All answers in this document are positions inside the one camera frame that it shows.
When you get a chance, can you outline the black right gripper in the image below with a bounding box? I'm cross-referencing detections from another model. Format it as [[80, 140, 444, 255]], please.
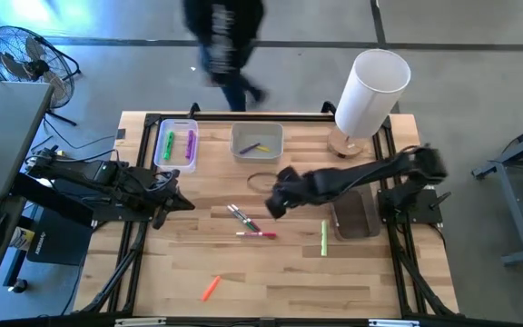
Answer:
[[265, 165, 311, 221]]

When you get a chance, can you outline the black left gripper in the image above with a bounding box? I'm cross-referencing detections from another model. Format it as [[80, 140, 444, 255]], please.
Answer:
[[145, 168, 196, 213]]

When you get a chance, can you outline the green Expo marker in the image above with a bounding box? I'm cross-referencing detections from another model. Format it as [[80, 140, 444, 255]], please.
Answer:
[[226, 205, 259, 233]]

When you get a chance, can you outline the pink Expo marker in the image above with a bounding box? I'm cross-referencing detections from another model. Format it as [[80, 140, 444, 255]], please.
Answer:
[[235, 231, 279, 240]]

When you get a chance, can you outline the large purple highlighter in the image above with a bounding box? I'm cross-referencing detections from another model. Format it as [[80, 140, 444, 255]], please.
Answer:
[[184, 129, 197, 161]]

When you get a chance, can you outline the light green Sharpie highlighter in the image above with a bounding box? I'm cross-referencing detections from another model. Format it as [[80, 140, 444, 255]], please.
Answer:
[[320, 219, 329, 258]]

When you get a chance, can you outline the small orange highlighter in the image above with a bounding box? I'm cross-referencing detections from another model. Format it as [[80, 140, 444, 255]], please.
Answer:
[[201, 274, 222, 303]]

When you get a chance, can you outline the clear plastic bin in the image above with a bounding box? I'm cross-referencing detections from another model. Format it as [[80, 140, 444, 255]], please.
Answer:
[[153, 118, 200, 174]]

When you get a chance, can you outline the white plastic bin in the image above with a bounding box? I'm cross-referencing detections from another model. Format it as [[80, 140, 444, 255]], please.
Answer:
[[229, 121, 285, 164]]

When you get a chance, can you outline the smoky grey translucent bin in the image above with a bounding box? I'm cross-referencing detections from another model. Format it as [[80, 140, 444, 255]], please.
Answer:
[[329, 183, 381, 242]]

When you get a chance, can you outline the white shade wooden base lamp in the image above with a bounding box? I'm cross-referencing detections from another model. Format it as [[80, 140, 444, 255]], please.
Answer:
[[326, 48, 412, 160]]

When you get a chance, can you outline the person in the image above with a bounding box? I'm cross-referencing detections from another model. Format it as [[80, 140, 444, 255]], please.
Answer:
[[182, 0, 270, 113]]

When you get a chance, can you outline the yellow white box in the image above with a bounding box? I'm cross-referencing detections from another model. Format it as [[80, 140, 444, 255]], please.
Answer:
[[9, 225, 35, 251]]

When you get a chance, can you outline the grey desk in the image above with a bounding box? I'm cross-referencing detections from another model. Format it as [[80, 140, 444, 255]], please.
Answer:
[[0, 79, 56, 312]]

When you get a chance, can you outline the black floor fan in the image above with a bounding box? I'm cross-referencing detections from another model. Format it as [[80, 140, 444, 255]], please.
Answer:
[[0, 25, 82, 127]]

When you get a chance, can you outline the grey metal stand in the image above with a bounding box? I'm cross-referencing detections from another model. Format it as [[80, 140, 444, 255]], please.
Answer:
[[471, 115, 523, 267]]

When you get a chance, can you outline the black table frame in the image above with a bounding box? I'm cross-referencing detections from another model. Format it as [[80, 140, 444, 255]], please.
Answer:
[[74, 102, 460, 319]]

